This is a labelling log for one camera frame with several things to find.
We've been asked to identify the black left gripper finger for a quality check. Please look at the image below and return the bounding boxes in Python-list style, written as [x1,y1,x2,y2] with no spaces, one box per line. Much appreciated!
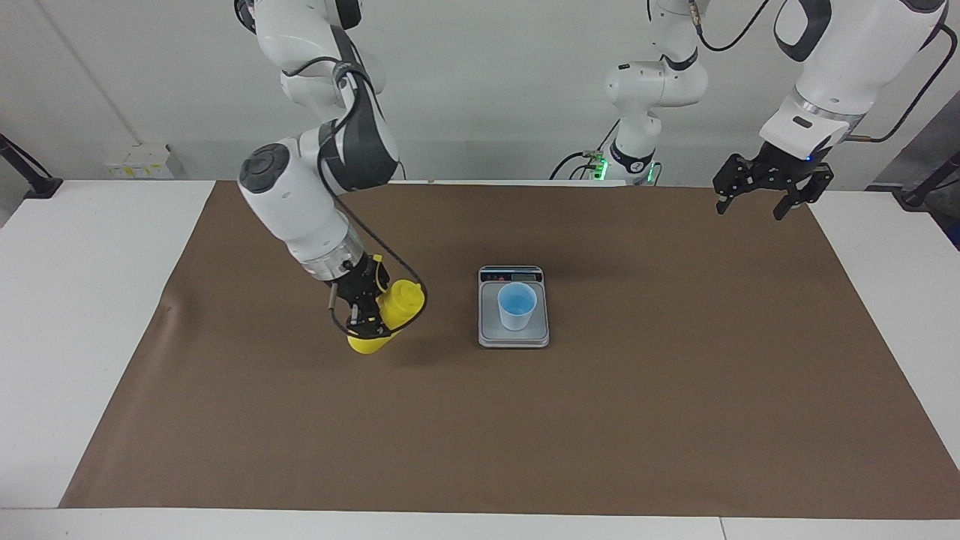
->
[772,169,835,221]
[712,154,751,216]

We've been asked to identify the yellow squeeze seasoning bottle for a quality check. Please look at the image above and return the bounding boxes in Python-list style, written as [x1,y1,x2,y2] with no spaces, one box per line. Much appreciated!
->
[346,255,426,355]

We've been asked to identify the light blue plastic cup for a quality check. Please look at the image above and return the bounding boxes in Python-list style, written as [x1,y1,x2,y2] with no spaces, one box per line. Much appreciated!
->
[497,283,539,332]

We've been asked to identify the silver digital kitchen scale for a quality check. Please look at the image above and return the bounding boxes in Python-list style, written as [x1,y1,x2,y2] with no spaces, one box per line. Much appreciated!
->
[478,265,551,349]

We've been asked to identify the black clamp stand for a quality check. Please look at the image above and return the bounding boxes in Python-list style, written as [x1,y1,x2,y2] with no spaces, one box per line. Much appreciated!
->
[892,150,960,209]
[0,133,63,200]

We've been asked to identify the brown table mat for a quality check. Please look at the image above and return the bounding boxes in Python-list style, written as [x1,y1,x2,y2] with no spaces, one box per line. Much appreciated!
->
[58,180,960,520]

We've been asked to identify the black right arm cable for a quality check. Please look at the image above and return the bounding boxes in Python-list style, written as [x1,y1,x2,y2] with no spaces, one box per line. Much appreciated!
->
[281,56,428,338]

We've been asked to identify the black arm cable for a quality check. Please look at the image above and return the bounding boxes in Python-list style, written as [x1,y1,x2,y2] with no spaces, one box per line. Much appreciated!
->
[281,56,428,338]
[684,0,960,143]

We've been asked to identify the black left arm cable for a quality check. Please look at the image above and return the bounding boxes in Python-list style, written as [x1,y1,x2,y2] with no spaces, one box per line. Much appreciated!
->
[684,0,960,143]

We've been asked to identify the black base power cable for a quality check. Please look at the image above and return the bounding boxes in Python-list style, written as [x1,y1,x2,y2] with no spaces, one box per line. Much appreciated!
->
[549,120,620,181]

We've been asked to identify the white wall socket box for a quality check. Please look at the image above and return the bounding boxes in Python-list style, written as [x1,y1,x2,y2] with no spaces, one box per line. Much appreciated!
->
[103,145,175,179]

